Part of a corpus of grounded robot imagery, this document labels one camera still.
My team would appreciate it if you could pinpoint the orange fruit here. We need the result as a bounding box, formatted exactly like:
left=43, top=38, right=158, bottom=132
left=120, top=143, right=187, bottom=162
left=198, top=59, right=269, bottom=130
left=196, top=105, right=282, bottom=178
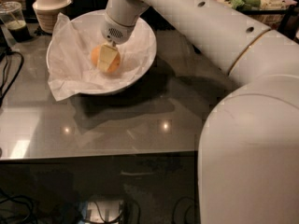
left=91, top=45, right=121, bottom=68

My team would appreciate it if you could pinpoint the stack of paper bowls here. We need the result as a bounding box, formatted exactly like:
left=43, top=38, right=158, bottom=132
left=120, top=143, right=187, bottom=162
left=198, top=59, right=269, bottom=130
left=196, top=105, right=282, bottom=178
left=33, top=0, right=71, bottom=34

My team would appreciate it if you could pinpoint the plastic cup with dark drink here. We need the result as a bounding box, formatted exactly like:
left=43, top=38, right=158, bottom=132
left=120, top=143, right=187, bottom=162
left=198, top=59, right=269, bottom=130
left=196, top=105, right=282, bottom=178
left=0, top=1, right=31, bottom=42

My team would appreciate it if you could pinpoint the black wire rack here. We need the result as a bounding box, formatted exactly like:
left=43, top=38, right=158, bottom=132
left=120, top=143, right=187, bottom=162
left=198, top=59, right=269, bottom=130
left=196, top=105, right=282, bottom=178
left=244, top=5, right=297, bottom=33

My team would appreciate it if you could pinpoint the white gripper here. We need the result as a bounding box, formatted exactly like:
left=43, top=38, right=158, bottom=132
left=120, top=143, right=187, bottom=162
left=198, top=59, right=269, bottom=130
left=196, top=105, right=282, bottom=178
left=96, top=12, right=135, bottom=73

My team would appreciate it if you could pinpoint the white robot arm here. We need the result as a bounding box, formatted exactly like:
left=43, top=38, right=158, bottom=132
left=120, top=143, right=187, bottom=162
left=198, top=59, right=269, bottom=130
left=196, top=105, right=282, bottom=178
left=102, top=0, right=299, bottom=224

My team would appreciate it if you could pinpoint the black floor cable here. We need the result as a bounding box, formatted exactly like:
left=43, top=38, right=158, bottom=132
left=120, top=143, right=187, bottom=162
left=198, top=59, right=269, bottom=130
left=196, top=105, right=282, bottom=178
left=171, top=195, right=200, bottom=224

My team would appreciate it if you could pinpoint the green packet in rack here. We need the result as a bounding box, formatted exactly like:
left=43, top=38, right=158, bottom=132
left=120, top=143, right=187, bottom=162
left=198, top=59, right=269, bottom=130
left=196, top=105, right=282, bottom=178
left=230, top=0, right=261, bottom=10

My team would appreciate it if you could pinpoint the white paper liner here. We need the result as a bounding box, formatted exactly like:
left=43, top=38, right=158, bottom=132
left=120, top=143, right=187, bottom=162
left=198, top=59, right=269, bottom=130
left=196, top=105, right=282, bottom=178
left=47, top=12, right=152, bottom=102

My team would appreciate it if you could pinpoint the black cable on table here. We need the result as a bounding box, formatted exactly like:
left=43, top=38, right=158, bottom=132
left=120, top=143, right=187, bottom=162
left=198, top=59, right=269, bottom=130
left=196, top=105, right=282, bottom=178
left=0, top=49, right=25, bottom=107

